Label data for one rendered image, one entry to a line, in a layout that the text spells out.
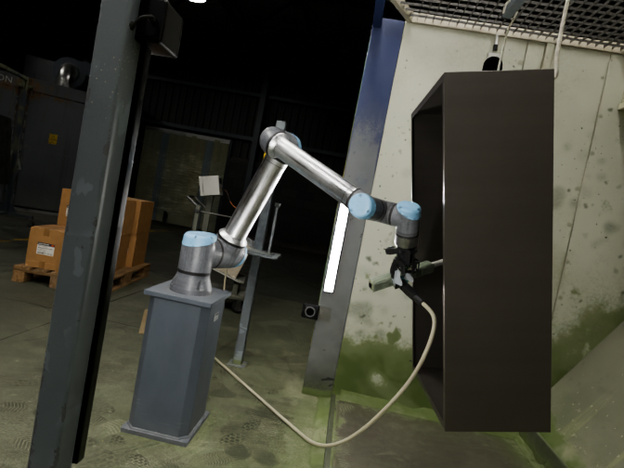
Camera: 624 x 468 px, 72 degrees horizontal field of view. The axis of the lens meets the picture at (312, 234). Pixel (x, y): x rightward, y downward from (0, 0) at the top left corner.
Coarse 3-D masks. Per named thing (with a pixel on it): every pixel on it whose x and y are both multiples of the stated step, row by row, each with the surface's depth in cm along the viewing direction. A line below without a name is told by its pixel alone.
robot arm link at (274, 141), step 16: (272, 128) 181; (272, 144) 176; (288, 144) 175; (288, 160) 173; (304, 160) 169; (320, 176) 164; (336, 176) 163; (336, 192) 160; (352, 192) 157; (352, 208) 155; (368, 208) 152
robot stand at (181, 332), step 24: (168, 288) 194; (168, 312) 185; (192, 312) 184; (216, 312) 197; (144, 336) 189; (168, 336) 185; (192, 336) 184; (216, 336) 206; (144, 360) 187; (168, 360) 186; (192, 360) 185; (144, 384) 187; (168, 384) 186; (192, 384) 187; (144, 408) 188; (168, 408) 187; (192, 408) 189; (144, 432) 187; (168, 432) 187; (192, 432) 194
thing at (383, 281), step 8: (424, 264) 186; (432, 264) 187; (440, 264) 190; (400, 272) 181; (416, 272) 183; (424, 272) 185; (432, 272) 188; (376, 280) 177; (384, 280) 177; (392, 280) 177; (376, 288) 176; (384, 288) 179; (400, 288) 176; (408, 288) 173; (408, 296) 173; (416, 296) 169
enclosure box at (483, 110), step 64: (448, 128) 140; (512, 128) 139; (448, 192) 141; (512, 192) 140; (448, 256) 142; (512, 256) 141; (448, 320) 143; (512, 320) 142; (448, 384) 144; (512, 384) 143
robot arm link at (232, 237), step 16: (272, 160) 193; (256, 176) 197; (272, 176) 196; (256, 192) 197; (240, 208) 201; (256, 208) 201; (240, 224) 202; (224, 240) 203; (240, 240) 206; (224, 256) 202; (240, 256) 212
